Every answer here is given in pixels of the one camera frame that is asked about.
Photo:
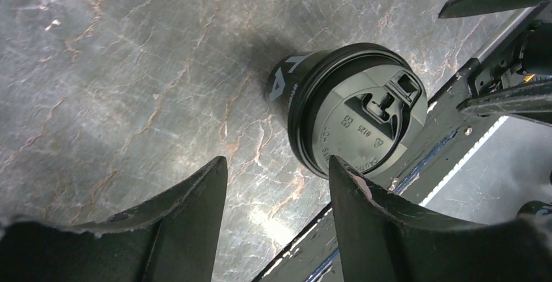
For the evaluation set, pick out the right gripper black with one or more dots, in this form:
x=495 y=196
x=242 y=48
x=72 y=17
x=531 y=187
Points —
x=517 y=55

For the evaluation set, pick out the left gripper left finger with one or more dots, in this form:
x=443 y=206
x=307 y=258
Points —
x=172 y=236

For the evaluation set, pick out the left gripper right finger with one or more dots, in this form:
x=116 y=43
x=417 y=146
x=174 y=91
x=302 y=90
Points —
x=384 y=237

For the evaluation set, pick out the black cup lid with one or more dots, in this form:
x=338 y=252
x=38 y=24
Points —
x=361 y=102

